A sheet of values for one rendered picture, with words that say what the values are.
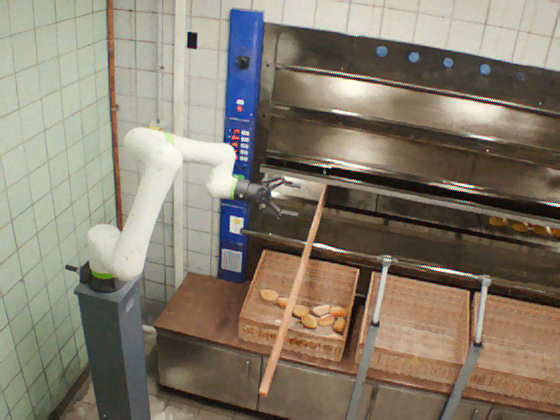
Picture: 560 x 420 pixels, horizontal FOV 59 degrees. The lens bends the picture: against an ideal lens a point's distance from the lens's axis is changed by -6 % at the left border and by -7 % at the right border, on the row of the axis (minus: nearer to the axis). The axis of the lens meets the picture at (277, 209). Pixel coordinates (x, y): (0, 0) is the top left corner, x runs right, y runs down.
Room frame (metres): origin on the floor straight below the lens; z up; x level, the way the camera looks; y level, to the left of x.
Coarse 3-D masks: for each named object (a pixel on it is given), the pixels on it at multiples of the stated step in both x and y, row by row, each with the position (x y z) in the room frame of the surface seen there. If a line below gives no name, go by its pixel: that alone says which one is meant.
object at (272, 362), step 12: (324, 192) 2.58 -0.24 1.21; (312, 228) 2.19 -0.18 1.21; (312, 240) 2.09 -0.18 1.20; (300, 264) 1.89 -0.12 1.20; (300, 276) 1.80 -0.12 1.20; (288, 300) 1.64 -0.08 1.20; (288, 312) 1.56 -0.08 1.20; (288, 324) 1.50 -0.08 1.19; (276, 348) 1.36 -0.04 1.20; (276, 360) 1.31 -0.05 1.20; (264, 384) 1.19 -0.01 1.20; (264, 396) 1.15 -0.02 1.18
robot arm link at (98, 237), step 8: (104, 224) 1.67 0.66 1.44; (88, 232) 1.61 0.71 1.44; (96, 232) 1.61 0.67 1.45; (104, 232) 1.61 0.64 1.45; (112, 232) 1.62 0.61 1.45; (120, 232) 1.64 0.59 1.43; (88, 240) 1.58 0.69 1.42; (96, 240) 1.57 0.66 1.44; (104, 240) 1.56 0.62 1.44; (112, 240) 1.56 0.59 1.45; (88, 248) 1.59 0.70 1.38; (96, 248) 1.55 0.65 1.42; (88, 256) 1.59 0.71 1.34; (96, 256) 1.54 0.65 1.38; (96, 264) 1.57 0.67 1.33; (96, 272) 1.57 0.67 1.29; (104, 272) 1.57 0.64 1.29
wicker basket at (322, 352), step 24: (264, 264) 2.47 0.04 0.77; (288, 264) 2.45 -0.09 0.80; (312, 264) 2.44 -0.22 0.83; (336, 264) 2.42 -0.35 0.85; (264, 288) 2.43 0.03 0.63; (312, 288) 2.40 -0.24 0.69; (336, 288) 2.38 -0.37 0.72; (240, 312) 2.07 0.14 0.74; (264, 312) 2.26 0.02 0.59; (312, 312) 2.31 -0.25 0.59; (240, 336) 2.04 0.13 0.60; (264, 336) 2.02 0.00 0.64; (288, 336) 1.99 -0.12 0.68; (336, 360) 1.94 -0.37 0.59
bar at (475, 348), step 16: (288, 240) 2.13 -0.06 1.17; (304, 240) 2.13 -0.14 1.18; (352, 256) 2.07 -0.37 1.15; (368, 256) 2.06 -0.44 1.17; (384, 256) 2.07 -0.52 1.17; (384, 272) 2.01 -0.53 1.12; (432, 272) 2.00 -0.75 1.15; (448, 272) 1.98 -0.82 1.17; (464, 272) 1.98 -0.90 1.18; (480, 304) 1.89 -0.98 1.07; (480, 320) 1.83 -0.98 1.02; (368, 336) 1.82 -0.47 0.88; (480, 336) 1.77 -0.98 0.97; (368, 352) 1.81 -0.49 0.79; (464, 368) 1.73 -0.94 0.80; (464, 384) 1.72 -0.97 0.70; (352, 400) 1.82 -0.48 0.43; (352, 416) 1.81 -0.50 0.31; (448, 416) 1.73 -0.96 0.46
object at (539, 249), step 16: (272, 192) 2.58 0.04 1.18; (304, 208) 2.49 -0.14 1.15; (336, 208) 2.47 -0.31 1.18; (352, 208) 2.49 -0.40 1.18; (384, 224) 2.41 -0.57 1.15; (400, 224) 2.40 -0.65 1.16; (416, 224) 2.38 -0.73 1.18; (432, 224) 2.40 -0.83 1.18; (480, 240) 2.31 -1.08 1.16; (496, 240) 2.30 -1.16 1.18; (512, 240) 2.32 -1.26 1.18; (544, 256) 2.25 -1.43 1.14
